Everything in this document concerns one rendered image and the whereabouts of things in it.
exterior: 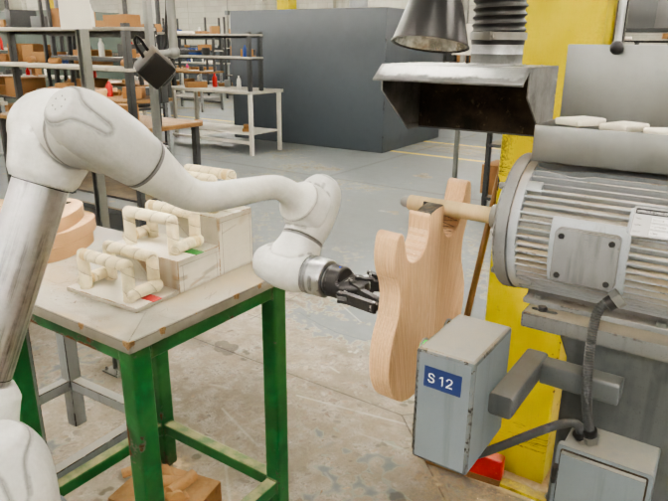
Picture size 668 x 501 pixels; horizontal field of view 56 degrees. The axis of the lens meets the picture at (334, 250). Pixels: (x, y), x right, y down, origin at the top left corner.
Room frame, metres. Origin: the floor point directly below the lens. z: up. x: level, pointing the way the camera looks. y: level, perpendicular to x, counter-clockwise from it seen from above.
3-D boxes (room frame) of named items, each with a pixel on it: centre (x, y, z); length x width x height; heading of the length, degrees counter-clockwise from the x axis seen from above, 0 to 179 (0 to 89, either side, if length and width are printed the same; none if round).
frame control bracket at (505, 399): (0.94, -0.32, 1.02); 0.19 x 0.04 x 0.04; 146
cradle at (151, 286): (1.49, 0.48, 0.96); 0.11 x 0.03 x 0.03; 149
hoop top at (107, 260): (1.50, 0.59, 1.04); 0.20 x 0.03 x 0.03; 58
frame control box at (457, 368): (0.90, -0.28, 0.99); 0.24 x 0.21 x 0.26; 56
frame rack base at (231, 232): (1.80, 0.40, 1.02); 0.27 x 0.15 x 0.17; 59
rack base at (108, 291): (1.54, 0.56, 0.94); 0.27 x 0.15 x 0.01; 59
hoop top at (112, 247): (1.57, 0.54, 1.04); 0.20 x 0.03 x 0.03; 58
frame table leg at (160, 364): (2.02, 0.63, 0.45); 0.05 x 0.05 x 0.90; 56
